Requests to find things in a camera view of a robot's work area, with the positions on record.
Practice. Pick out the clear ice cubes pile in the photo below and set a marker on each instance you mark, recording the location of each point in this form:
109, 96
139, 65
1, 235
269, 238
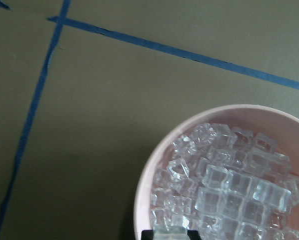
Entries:
227, 183

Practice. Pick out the pink bowl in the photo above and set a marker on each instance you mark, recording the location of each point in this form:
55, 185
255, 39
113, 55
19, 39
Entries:
274, 123

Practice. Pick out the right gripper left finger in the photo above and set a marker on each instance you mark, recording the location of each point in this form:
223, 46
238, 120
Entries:
147, 234

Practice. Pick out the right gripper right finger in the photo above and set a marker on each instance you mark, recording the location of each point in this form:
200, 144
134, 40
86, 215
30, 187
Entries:
193, 235

